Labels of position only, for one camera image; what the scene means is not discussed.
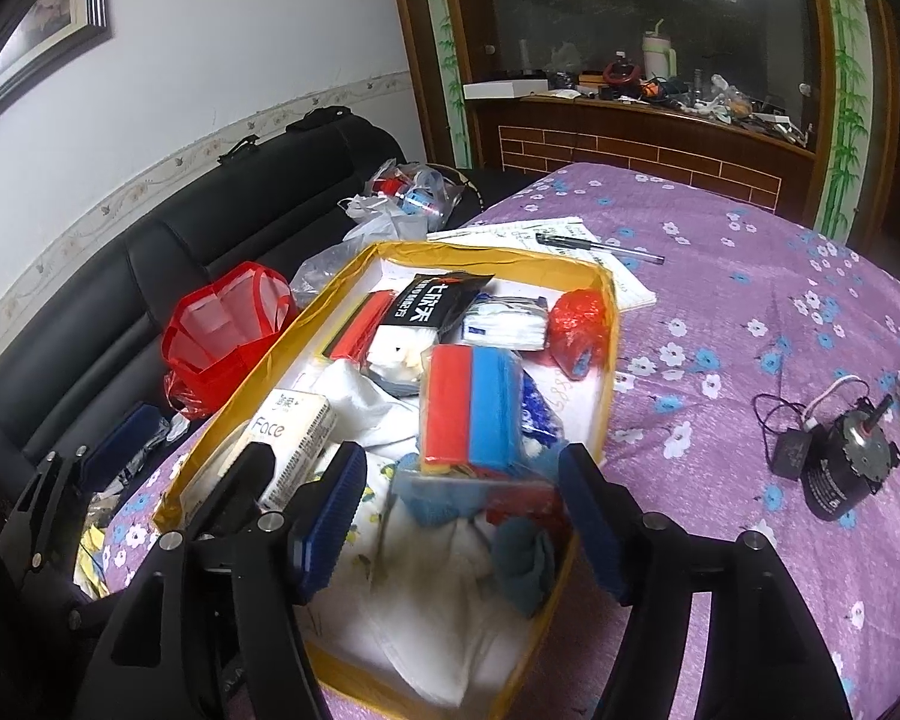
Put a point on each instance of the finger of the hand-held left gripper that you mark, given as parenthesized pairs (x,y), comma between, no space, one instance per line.
(116,439)
(232,487)

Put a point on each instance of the red plastic bag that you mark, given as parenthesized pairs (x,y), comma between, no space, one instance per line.
(525,502)
(574,330)

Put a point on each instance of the black leather sofa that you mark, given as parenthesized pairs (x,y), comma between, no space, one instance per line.
(120,255)

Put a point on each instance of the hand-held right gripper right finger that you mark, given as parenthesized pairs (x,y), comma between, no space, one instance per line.
(592,525)

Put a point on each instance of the purple floral tablecloth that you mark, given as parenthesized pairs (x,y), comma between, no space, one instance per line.
(720,390)

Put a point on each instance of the flat red packet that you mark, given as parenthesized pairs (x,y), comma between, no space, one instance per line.
(360,322)

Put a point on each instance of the flat white box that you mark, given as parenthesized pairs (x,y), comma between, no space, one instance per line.
(502,88)

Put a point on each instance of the black electric motor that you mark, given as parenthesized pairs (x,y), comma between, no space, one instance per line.
(840,472)

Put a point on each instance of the red mesh basket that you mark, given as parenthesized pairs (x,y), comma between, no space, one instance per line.
(217,330)

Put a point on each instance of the wooden glass cabinet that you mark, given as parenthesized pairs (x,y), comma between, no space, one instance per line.
(645,142)

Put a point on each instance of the lined paper notebook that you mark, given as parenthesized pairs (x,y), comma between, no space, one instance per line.
(562,226)

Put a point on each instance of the white tissue pack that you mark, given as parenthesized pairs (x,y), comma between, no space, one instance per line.
(292,427)

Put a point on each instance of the white fabric bundle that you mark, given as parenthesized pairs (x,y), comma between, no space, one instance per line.
(394,360)

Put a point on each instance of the blue cloth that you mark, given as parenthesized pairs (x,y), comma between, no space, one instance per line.
(525,570)

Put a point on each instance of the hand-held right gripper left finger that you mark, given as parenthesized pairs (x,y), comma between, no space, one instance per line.
(330,517)

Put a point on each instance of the red and blue sponge pack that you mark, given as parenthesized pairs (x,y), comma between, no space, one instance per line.
(465,405)

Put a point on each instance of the framed wall picture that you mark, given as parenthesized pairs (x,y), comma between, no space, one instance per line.
(67,22)

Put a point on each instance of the white cloth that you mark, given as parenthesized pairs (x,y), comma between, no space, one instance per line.
(367,412)

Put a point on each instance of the clutter of small items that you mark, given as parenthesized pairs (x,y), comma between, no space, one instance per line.
(720,101)

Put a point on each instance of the clear ballpoint pen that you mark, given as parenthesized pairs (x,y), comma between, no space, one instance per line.
(570,242)

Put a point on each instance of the yellow taped cardboard box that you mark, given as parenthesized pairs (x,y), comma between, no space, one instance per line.
(495,255)

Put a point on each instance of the white pack with blue label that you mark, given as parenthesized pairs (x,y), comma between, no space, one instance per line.
(510,326)

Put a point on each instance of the white thermos cup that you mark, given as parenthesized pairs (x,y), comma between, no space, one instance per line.
(656,52)

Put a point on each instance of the black printed packet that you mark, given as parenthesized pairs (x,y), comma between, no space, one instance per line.
(427,304)

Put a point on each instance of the clear plastic bag of bottles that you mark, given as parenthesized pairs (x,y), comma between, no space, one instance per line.
(412,195)

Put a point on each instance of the grey plastic bag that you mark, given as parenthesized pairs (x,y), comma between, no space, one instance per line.
(322,270)

